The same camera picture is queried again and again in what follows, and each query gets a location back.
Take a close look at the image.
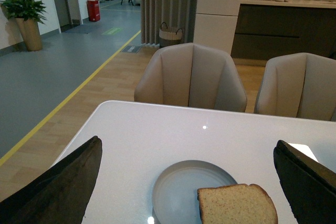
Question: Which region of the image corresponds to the potted green plant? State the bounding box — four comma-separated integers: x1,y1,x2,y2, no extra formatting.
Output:
1,0,46,51

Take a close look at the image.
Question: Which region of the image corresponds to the grey round plate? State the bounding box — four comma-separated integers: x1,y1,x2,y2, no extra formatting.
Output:
152,160,237,223

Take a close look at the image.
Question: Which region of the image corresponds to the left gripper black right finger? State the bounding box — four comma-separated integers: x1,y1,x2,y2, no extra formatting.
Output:
273,140,335,223

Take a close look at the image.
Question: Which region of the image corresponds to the beige chair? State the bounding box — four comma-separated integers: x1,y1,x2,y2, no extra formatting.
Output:
254,52,335,122
134,43,247,112

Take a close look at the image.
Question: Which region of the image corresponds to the grey pleated curtain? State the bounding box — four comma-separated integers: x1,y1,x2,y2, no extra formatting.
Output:
140,0,197,44

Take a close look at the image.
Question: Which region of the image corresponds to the woven laundry basket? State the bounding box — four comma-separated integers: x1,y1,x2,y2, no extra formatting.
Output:
159,22,183,48

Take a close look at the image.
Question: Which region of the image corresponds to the slice of bread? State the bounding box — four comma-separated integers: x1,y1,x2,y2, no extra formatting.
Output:
197,184,278,223

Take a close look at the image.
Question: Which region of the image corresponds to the beige chair right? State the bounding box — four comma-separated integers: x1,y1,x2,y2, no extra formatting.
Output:
254,52,335,122

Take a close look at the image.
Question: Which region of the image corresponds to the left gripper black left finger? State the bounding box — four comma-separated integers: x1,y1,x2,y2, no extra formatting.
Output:
1,136,102,223

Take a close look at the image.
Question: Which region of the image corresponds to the beige chair left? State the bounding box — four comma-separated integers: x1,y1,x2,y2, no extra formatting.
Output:
134,43,247,112

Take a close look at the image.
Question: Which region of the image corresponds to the white pillar cabinet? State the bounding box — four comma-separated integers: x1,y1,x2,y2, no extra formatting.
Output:
193,0,241,53

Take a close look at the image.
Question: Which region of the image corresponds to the dark kitchen counter cabinet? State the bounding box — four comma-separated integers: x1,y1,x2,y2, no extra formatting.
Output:
231,4,335,60

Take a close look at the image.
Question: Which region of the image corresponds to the red cabinet box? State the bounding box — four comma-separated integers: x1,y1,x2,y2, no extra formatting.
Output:
87,0,100,22

